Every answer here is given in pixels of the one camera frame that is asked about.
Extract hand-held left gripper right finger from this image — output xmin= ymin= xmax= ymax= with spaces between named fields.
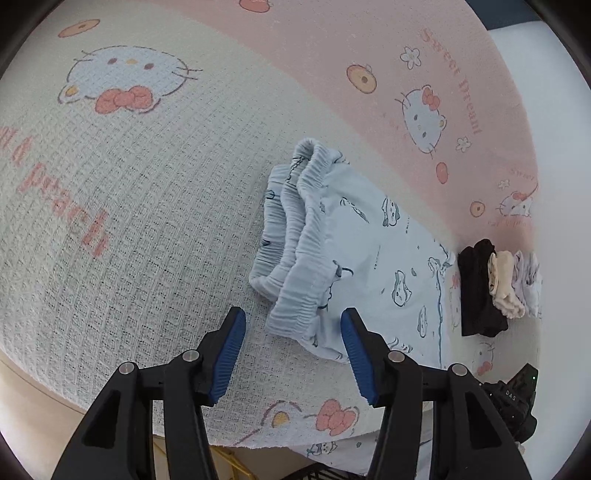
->
xmin=341 ymin=307 xmax=533 ymax=480

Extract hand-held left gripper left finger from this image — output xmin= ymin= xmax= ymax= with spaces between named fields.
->
xmin=54 ymin=306 xmax=247 ymax=480

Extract light blue printed pants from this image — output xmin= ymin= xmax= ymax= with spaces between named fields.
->
xmin=249 ymin=137 xmax=455 ymax=365

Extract light blue printed cloth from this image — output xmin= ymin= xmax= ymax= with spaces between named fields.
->
xmin=302 ymin=438 xmax=377 ymax=474

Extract black folded garment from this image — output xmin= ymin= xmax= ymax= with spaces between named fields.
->
xmin=457 ymin=239 xmax=509 ymax=337

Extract cream folded garment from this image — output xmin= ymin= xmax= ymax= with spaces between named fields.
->
xmin=488 ymin=250 xmax=527 ymax=319

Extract pale lavender folded garment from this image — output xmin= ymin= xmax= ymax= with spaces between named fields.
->
xmin=512 ymin=250 xmax=543 ymax=318

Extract pink and cream cat blanket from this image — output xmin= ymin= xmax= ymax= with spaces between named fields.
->
xmin=0 ymin=0 xmax=543 ymax=453

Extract white bed sheet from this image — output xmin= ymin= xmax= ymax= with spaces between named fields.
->
xmin=489 ymin=18 xmax=591 ymax=370

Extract dark blue curtain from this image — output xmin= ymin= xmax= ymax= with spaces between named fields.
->
xmin=478 ymin=0 xmax=550 ymax=33

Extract black wire basket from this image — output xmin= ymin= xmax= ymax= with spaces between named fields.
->
xmin=286 ymin=462 xmax=370 ymax=480

